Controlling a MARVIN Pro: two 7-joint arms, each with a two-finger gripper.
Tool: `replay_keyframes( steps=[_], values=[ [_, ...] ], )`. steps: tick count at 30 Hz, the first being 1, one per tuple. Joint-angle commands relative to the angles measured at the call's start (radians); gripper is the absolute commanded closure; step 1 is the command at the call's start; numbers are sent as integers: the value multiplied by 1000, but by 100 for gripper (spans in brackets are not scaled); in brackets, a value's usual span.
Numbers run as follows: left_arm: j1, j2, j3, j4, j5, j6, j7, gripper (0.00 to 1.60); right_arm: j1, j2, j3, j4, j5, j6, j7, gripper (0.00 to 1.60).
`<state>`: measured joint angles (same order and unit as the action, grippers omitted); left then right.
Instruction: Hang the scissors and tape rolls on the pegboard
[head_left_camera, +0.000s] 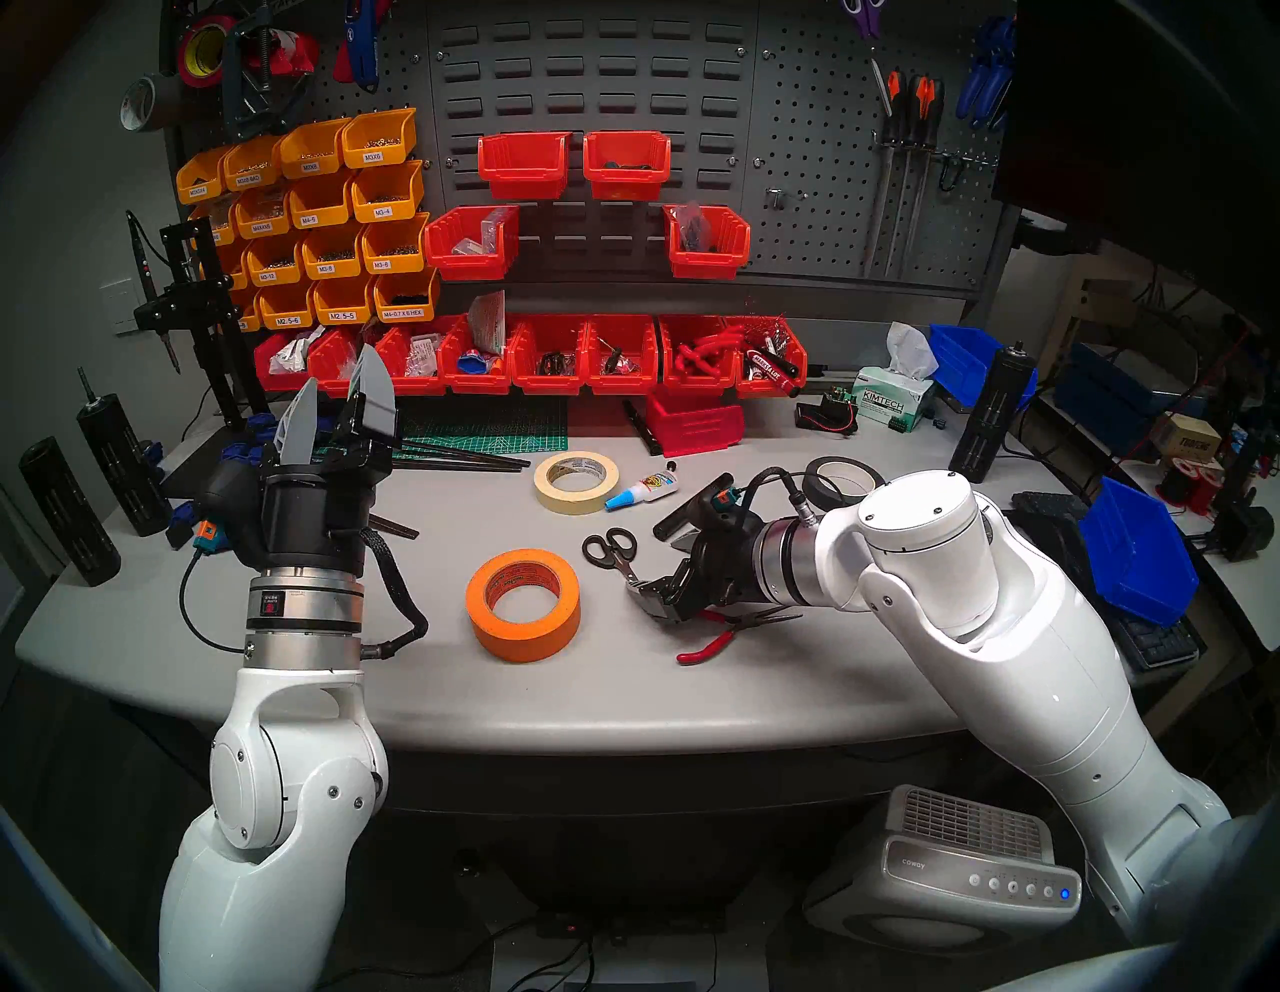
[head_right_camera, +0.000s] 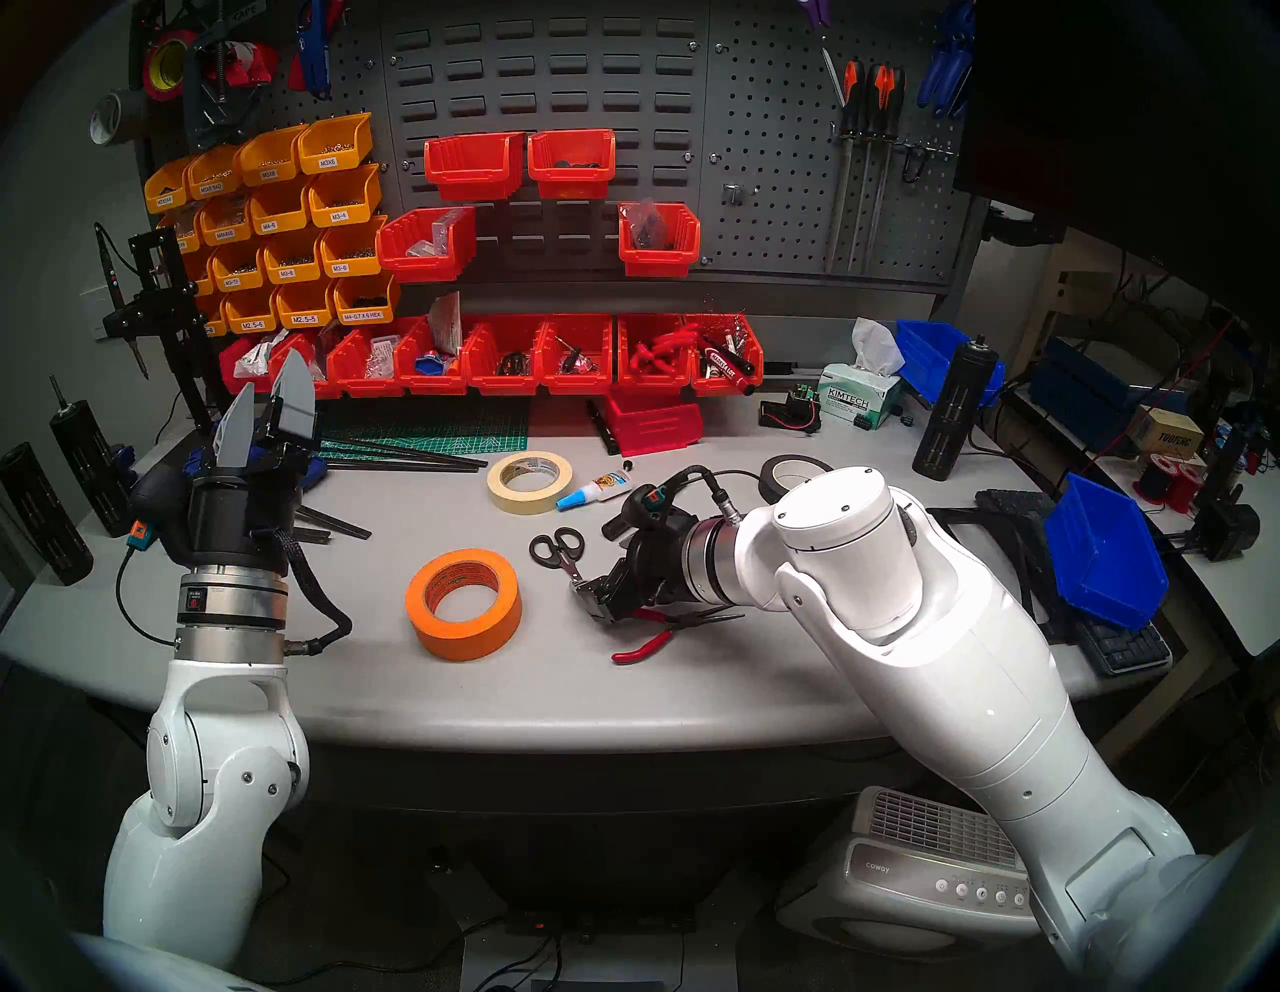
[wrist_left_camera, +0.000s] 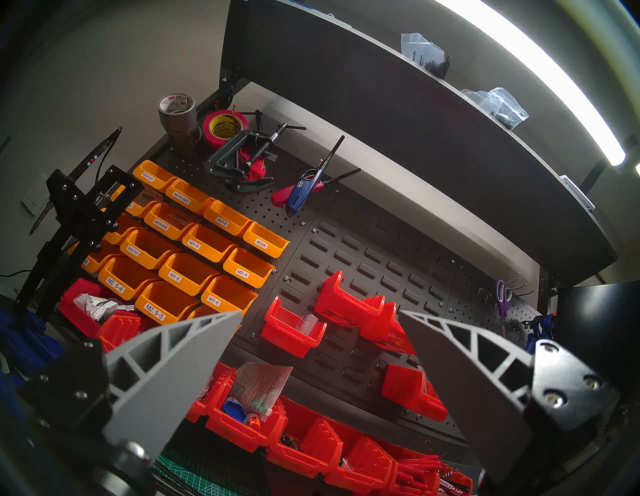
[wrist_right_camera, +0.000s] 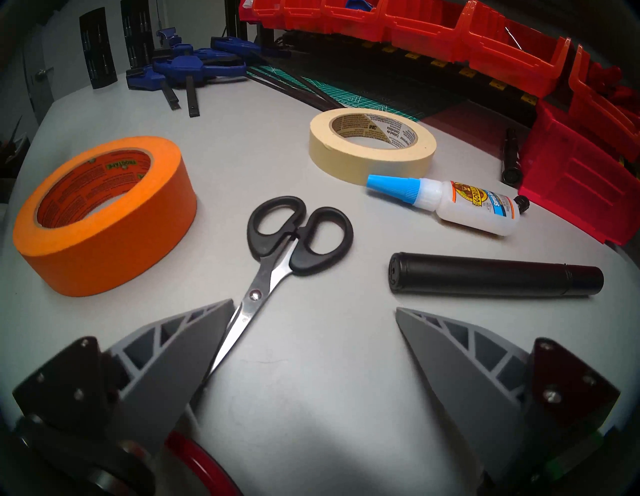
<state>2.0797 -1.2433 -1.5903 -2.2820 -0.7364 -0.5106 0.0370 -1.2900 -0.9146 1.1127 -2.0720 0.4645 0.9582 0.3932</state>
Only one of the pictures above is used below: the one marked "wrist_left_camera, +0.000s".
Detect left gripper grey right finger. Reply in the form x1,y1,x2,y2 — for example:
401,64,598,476
398,311,622,486

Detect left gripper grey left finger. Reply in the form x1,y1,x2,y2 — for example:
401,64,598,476
20,311,244,466

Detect red yellow tape roll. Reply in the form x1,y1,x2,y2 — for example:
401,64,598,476
201,110,249,151

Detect red plastic parts bin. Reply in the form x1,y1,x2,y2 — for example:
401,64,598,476
95,310,151,353
266,397,344,478
360,300,418,356
325,420,396,493
385,440,446,496
261,296,328,359
381,362,449,423
205,367,288,453
314,270,386,328
185,361,236,423
59,278,118,338
440,470,474,496

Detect small blue object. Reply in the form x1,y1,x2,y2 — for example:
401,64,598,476
222,397,248,425

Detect orange bin M2.5-5 label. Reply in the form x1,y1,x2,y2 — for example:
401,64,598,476
135,280,201,326

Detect red hex key set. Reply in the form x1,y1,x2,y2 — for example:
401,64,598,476
395,452,451,496

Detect black red marker pen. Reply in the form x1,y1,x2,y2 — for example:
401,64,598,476
439,477,473,496

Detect folded paper user manual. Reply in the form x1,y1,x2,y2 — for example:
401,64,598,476
227,362,293,422

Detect white crumpled bag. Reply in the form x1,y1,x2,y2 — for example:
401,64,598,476
74,293,136,322

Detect green cutting mat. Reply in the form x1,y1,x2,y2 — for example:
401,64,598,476
152,435,261,496

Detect orange bin M3-6 label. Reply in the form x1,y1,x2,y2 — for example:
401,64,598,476
201,275,259,317

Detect orange bin M2.5-6 label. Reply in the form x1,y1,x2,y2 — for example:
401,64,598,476
97,255,161,302

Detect orange bin M3-8 label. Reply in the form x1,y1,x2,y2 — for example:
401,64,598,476
158,252,221,297

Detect orange bin M3-12 label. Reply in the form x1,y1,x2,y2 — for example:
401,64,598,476
120,228,181,271

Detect orange parts bin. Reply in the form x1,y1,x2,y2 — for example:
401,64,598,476
110,185,166,219
102,212,146,246
67,240,123,275

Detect blue bar clamp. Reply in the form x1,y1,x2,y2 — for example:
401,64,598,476
0,307,66,381

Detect orange bin M3-4 label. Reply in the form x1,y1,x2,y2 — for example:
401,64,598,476
222,247,277,290

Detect black monitor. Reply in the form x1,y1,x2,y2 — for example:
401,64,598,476
552,280,640,401

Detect orange bin M4-6 label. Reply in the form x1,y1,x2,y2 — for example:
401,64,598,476
181,223,238,264

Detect orange bin M4X4X6 label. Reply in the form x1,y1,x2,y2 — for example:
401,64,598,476
143,202,201,242

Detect orange bin M3X6 label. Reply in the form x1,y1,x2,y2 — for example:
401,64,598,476
242,221,291,259

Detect orange bin M3X8 BAD label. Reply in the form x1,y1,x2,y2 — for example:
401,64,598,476
165,178,216,216

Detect orange bin M3X3X4 label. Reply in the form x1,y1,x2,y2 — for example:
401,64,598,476
132,160,178,193

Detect red stick lighter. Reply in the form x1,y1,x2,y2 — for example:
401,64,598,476
271,167,362,207

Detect red plastic tool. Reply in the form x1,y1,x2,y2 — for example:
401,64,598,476
239,146,268,182

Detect dark metal C-clamp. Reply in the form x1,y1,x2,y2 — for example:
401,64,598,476
202,122,307,195

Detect blue stick lighter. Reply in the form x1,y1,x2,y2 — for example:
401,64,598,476
285,135,346,217

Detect black overhead shelf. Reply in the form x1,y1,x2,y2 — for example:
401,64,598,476
220,0,618,286

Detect clear bag of dark parts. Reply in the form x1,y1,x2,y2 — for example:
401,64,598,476
460,87,530,132
400,32,452,81

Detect white LED light strip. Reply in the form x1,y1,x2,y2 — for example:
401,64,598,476
435,0,628,168

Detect blue handled pliers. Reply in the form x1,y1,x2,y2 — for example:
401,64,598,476
522,312,556,356

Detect purple handled scissors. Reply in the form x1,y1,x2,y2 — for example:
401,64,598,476
494,279,513,321

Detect grey pegboard wall panel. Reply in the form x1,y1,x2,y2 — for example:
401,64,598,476
127,85,551,451

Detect white wall plate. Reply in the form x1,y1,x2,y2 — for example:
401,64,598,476
21,172,51,217

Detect grey duct tape roll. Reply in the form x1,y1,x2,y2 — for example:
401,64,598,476
157,92,203,160

